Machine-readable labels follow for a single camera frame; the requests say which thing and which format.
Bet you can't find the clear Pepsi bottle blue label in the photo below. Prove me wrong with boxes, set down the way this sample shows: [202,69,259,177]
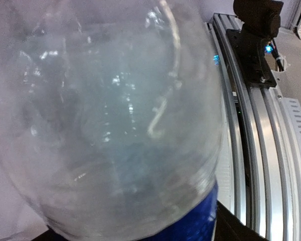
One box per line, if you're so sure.
[0,1,223,240]

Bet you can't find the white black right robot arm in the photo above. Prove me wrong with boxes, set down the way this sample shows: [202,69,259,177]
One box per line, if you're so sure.
[233,0,284,39]

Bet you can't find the aluminium front rail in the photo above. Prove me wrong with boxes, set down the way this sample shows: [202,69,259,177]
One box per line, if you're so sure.
[208,13,301,240]

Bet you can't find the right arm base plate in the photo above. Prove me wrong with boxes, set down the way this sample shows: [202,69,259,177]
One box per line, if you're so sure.
[226,29,277,88]

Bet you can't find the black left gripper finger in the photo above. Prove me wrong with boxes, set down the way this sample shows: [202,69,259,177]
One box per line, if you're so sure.
[214,201,266,241]

